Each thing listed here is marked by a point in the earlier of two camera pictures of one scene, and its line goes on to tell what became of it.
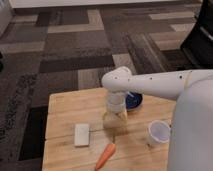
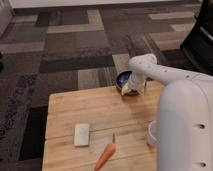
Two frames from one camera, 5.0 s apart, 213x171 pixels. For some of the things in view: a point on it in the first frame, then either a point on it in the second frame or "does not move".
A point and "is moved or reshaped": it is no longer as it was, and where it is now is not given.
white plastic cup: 159,131 does not move
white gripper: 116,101 → 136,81
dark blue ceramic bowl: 133,100 is moved or reshaped
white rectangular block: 81,134 does not move
